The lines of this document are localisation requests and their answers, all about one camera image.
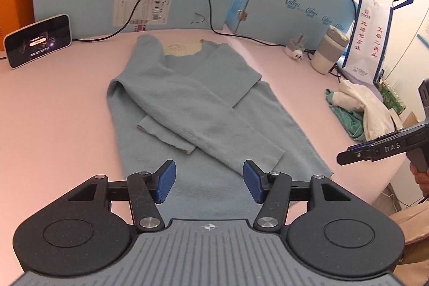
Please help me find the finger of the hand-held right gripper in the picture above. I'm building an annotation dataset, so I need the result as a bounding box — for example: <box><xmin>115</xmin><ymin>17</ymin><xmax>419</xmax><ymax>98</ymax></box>
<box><xmin>337</xmin><ymin>147</ymin><xmax>379</xmax><ymax>166</ymax></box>
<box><xmin>347</xmin><ymin>139</ymin><xmax>378</xmax><ymax>151</ymax></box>

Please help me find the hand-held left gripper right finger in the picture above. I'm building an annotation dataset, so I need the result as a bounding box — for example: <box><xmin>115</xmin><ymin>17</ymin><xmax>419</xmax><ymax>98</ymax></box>
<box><xmin>243</xmin><ymin>159</ymin><xmax>354</xmax><ymax>233</ymax></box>

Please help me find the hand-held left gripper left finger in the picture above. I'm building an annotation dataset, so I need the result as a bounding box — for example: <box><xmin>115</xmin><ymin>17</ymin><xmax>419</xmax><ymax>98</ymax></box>
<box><xmin>64</xmin><ymin>159</ymin><xmax>177</xmax><ymax>233</ymax></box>

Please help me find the green t-shirt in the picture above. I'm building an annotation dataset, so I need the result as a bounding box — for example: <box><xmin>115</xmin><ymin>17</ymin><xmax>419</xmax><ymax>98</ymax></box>
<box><xmin>324</xmin><ymin>88</ymin><xmax>366</xmax><ymax>141</ymax></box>

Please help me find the white garment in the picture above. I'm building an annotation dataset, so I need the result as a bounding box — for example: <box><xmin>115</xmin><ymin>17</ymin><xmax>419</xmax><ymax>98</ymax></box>
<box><xmin>338</xmin><ymin>80</ymin><xmax>404</xmax><ymax>141</ymax></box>

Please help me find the light blue sweater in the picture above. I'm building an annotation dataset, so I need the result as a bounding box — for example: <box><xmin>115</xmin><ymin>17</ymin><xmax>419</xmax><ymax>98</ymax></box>
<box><xmin>106</xmin><ymin>35</ymin><xmax>335</xmax><ymax>220</ymax></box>

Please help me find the person's right hand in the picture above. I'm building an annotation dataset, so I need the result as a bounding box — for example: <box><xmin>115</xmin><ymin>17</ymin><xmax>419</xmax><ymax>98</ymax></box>
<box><xmin>410</xmin><ymin>165</ymin><xmax>429</xmax><ymax>198</ymax></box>

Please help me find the green box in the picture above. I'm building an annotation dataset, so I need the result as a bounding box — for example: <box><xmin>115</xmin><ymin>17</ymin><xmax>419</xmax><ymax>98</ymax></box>
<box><xmin>377</xmin><ymin>78</ymin><xmax>406</xmax><ymax>114</ymax></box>

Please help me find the white grey tumbler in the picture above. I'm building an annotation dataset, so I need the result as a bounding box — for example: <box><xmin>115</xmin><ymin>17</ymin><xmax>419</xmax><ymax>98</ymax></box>
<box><xmin>310</xmin><ymin>25</ymin><xmax>351</xmax><ymax>75</ymax></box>

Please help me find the white blue printed bag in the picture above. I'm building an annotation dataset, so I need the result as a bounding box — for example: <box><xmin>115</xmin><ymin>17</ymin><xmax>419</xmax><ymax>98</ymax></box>
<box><xmin>345</xmin><ymin>0</ymin><xmax>414</xmax><ymax>86</ymax></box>

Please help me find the white plug-in device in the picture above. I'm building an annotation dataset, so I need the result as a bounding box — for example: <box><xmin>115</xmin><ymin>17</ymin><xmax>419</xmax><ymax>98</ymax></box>
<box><xmin>285</xmin><ymin>34</ymin><xmax>306</xmax><ymax>61</ymax></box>

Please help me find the smart display clock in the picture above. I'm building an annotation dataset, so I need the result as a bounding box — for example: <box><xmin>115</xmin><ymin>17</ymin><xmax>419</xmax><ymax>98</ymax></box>
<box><xmin>3</xmin><ymin>14</ymin><xmax>73</xmax><ymax>69</ymax></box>

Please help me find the printed wall poster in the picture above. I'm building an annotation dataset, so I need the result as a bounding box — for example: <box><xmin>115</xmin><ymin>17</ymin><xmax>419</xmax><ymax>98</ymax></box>
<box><xmin>412</xmin><ymin>5</ymin><xmax>429</xmax><ymax>49</ymax></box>

